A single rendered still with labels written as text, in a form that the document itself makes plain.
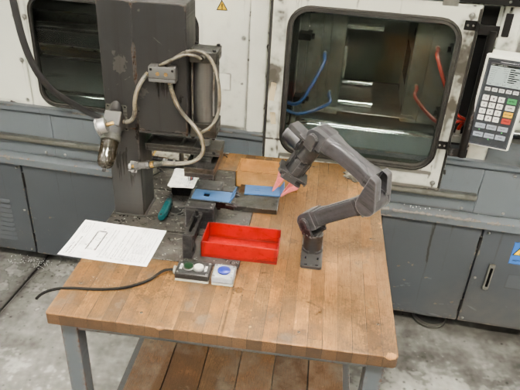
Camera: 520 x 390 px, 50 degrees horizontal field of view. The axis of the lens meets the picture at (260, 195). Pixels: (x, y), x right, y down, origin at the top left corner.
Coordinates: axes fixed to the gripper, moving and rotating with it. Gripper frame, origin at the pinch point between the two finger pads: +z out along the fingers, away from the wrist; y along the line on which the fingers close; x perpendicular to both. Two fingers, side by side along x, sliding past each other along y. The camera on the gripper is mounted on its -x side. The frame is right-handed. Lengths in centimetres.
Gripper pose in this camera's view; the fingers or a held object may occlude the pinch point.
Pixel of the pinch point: (278, 191)
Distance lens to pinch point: 179.9
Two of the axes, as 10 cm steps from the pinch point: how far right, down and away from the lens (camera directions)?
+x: -1.1, 5.1, -8.5
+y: -8.4, -5.1, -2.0
